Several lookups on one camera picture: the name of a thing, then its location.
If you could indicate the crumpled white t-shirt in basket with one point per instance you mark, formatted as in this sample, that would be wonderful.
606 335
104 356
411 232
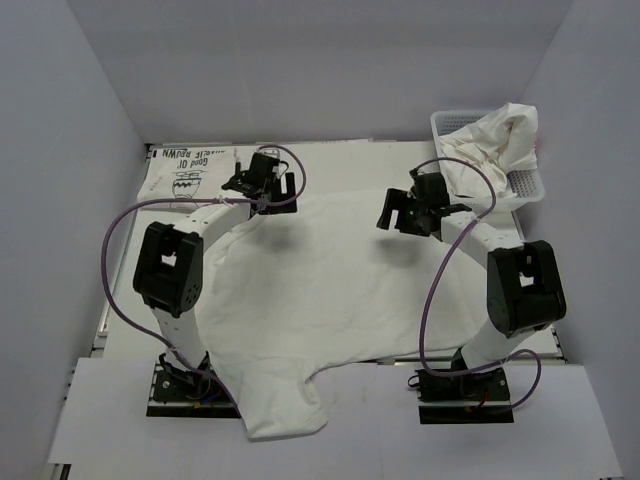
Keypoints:
500 145

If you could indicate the white perforated plastic basket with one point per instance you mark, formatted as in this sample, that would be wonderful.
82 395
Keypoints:
490 155

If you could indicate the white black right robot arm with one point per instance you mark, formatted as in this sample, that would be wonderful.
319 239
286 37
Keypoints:
524 291

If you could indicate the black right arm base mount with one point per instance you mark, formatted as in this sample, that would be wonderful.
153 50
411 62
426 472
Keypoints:
481 398

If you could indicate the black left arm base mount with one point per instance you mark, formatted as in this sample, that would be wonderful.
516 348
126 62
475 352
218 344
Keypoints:
184 394

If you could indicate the white cartoon print t-shirt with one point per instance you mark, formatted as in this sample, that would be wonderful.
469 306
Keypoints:
288 296

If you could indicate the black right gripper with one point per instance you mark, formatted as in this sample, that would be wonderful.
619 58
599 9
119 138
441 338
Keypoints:
400 200

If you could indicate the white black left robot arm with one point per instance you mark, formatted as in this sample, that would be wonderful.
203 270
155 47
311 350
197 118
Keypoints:
170 269

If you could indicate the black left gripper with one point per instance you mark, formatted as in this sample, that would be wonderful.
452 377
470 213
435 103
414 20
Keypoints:
282 197

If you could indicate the folded white Charlie Brown t-shirt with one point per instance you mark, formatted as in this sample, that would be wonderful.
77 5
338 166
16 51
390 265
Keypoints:
188 173

